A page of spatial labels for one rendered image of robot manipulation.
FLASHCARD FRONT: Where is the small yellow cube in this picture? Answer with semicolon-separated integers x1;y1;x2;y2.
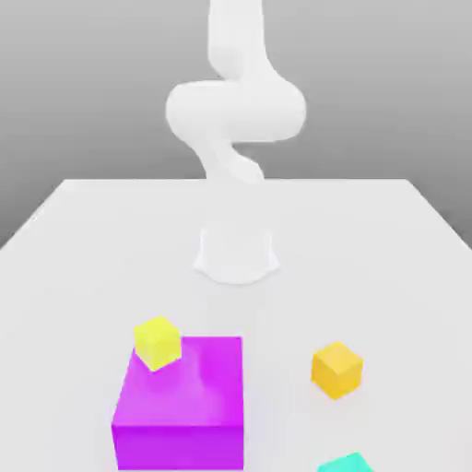
133;315;183;372

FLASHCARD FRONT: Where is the small orange cube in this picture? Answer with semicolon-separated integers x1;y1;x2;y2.
310;340;365;401

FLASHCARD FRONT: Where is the small turquoise cube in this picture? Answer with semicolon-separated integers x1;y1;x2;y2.
316;452;374;472

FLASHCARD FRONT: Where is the large magenta box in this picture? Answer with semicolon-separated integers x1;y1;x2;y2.
111;336;245;472

